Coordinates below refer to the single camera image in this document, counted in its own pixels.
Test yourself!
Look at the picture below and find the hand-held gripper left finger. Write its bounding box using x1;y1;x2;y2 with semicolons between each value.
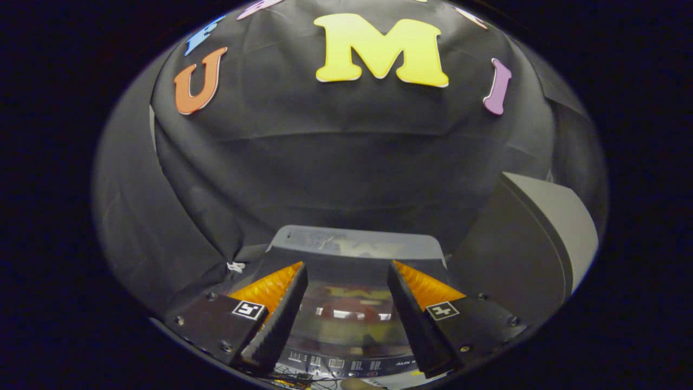
164;261;309;374

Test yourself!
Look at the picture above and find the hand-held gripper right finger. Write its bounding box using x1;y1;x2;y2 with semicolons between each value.
387;260;529;379

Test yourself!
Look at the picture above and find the dark grey washing machine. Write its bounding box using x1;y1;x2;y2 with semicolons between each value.
246;225;450;380

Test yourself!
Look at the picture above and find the grey cabinet with dark top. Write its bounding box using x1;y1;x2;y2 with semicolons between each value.
448;172;600;326

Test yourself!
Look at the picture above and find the thin black floor cable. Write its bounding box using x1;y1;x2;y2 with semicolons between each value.
270;367;339;388

